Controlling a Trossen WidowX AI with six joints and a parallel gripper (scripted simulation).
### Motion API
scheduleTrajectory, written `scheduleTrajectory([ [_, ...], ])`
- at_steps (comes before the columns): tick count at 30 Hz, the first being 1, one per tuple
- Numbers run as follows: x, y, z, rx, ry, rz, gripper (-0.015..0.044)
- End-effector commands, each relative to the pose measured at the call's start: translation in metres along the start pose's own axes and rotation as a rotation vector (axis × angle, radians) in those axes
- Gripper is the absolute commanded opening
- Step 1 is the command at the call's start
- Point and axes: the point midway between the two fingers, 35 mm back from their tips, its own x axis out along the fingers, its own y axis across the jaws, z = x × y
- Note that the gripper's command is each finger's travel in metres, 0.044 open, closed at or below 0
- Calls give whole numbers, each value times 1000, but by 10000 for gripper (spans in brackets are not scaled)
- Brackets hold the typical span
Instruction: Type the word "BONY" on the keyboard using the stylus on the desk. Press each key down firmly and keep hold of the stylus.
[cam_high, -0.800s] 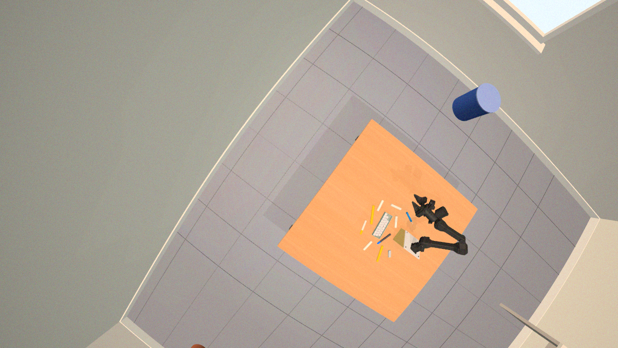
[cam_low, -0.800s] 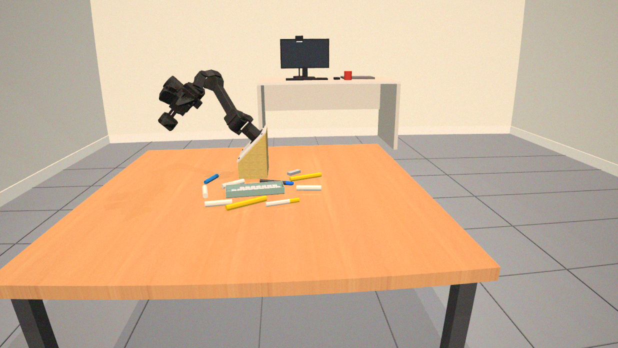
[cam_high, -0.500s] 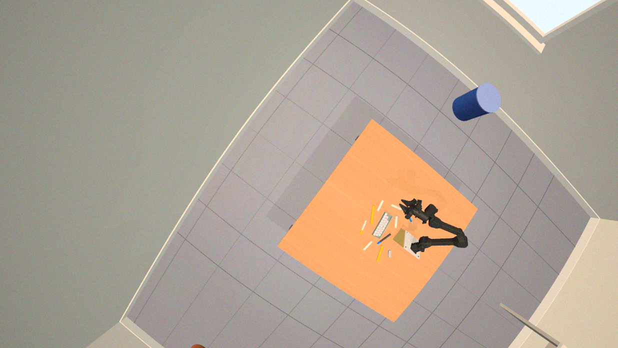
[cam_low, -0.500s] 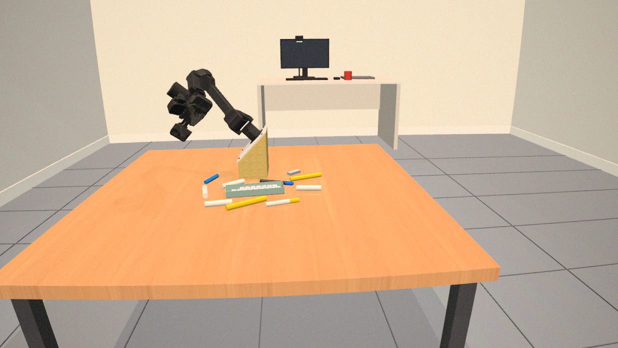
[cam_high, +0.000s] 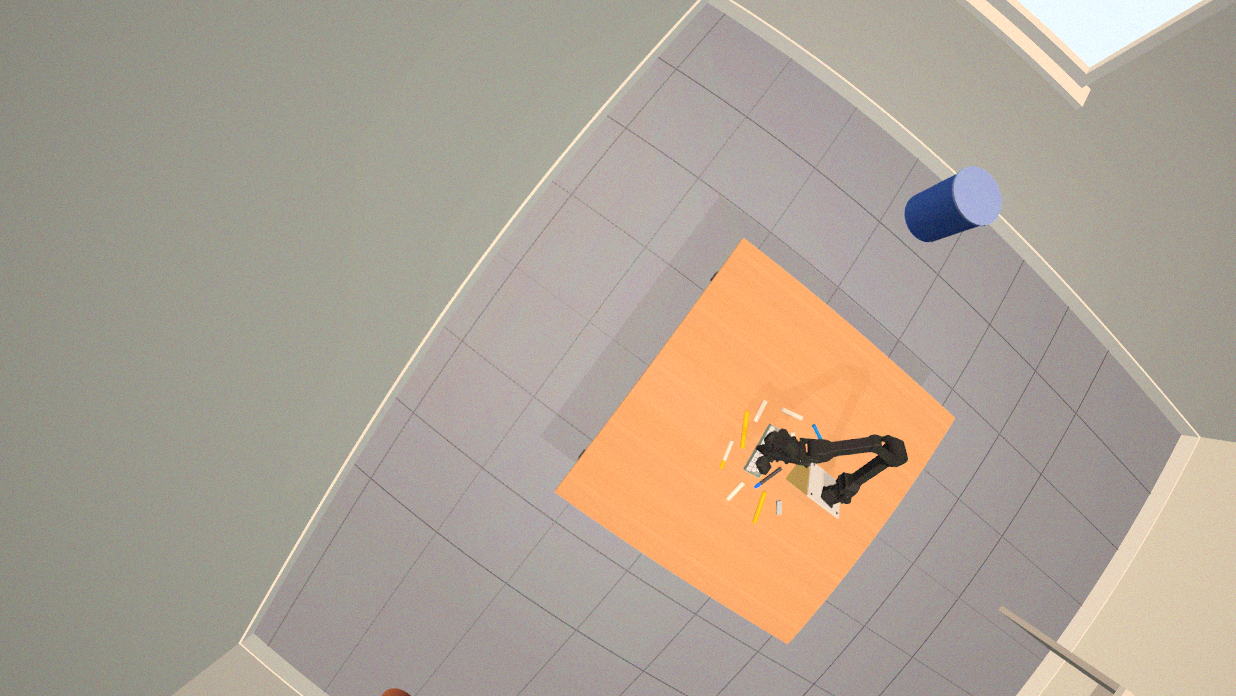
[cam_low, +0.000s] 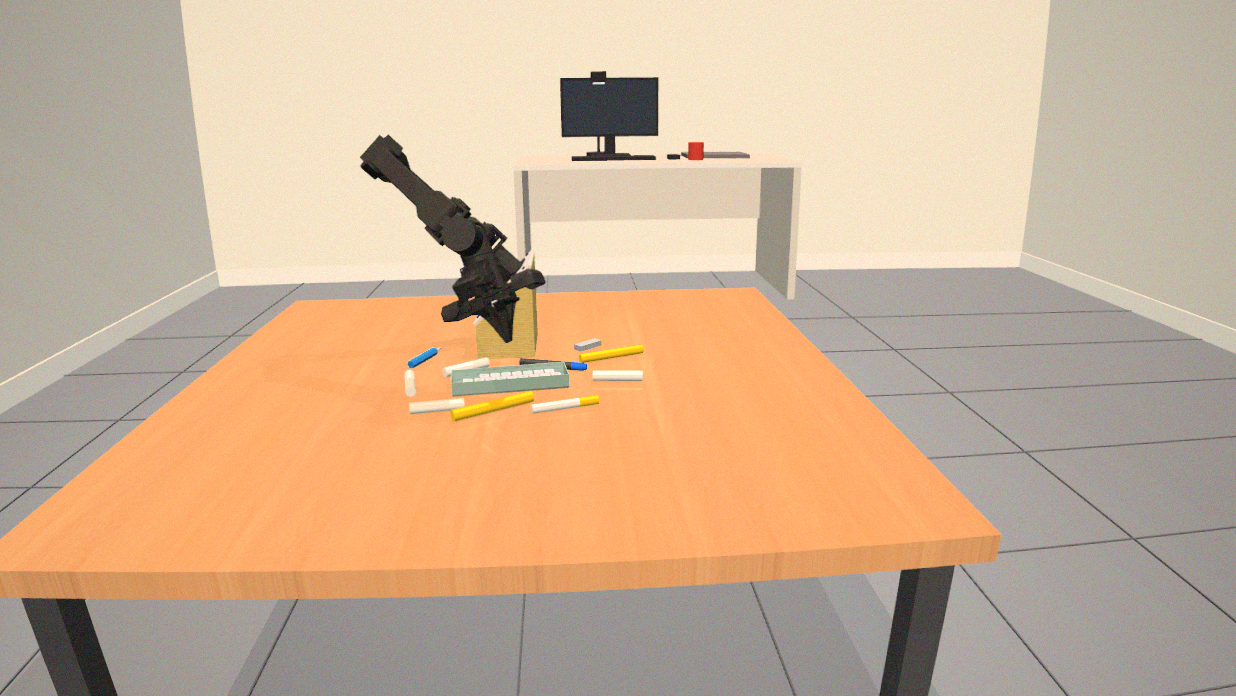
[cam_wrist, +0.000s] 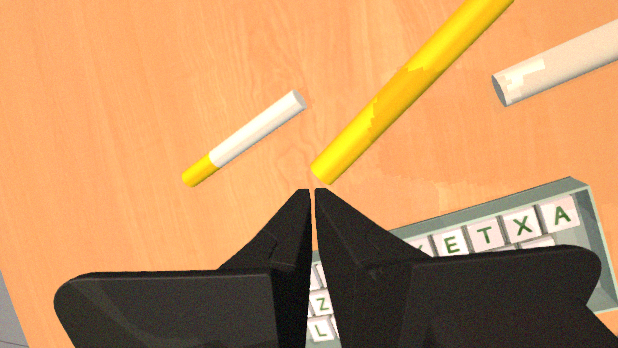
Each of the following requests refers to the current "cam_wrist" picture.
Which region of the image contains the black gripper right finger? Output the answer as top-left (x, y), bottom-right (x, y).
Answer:
top-left (314, 188), bottom-right (602, 348)

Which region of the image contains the letter keyboard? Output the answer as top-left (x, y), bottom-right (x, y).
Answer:
top-left (305, 176), bottom-right (618, 348)

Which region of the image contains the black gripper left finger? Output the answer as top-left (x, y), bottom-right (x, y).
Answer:
top-left (53, 189), bottom-right (313, 348)

